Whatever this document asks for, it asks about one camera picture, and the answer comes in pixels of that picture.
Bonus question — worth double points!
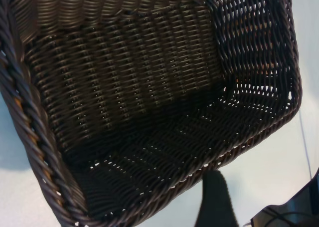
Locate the dark brown wicker basket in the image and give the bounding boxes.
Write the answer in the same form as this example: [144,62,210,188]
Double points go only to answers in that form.
[0,0,304,227]

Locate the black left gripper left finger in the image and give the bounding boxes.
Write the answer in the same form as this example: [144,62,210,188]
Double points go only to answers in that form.
[194,171,239,227]

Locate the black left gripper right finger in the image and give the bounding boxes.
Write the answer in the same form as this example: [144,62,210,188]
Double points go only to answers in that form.
[249,167,319,227]

